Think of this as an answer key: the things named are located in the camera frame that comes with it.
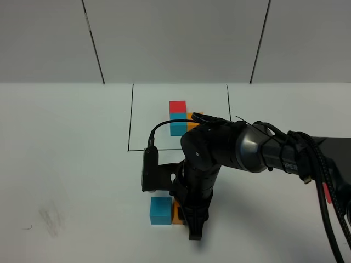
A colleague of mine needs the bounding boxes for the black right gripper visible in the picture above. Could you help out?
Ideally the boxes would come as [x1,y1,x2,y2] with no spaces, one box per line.
[172,159,219,241]

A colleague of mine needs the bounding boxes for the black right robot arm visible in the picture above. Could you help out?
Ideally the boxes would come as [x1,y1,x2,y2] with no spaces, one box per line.
[179,115,350,240]

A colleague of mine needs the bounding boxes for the blue template block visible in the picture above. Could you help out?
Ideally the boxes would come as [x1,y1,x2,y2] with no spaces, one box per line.
[170,112,187,136]

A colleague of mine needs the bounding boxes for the orange template block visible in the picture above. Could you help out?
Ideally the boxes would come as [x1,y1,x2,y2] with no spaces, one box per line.
[187,112,199,131]

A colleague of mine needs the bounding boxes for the red template block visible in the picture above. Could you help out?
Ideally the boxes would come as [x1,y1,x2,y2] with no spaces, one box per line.
[169,100,186,113]

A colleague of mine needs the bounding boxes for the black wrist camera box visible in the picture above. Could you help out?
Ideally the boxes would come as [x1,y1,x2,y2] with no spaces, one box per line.
[141,146,180,192]

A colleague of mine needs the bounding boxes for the black braided cable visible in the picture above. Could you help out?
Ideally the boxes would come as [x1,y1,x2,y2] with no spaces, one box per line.
[287,130,351,263]

